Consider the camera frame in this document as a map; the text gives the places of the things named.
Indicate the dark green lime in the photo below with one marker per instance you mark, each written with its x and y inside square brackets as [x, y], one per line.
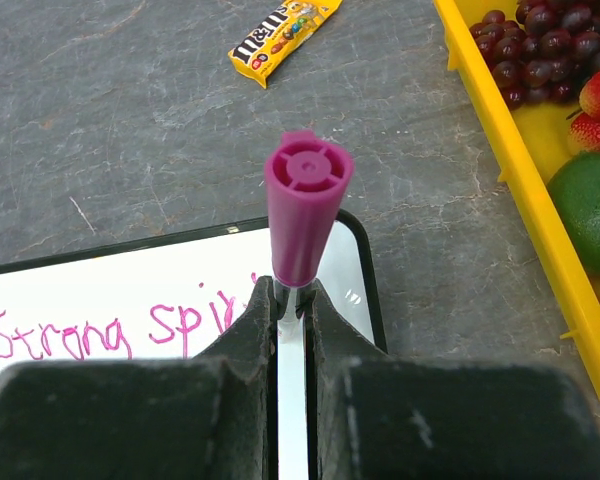
[575, 192]

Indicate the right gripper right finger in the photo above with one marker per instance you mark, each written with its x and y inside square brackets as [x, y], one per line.
[375, 416]

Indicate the yellow candy packet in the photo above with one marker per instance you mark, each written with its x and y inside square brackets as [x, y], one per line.
[278, 35]

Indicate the pink whiteboard marker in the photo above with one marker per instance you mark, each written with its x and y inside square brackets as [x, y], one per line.
[306, 179]

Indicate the white whiteboard black frame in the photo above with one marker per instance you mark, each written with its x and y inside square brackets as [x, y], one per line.
[168, 297]

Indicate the purple grape bunch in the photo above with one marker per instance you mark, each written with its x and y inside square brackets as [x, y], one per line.
[546, 52]

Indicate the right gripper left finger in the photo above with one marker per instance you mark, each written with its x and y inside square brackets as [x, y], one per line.
[209, 417]

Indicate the yellow plastic tray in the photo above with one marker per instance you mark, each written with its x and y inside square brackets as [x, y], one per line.
[530, 146]

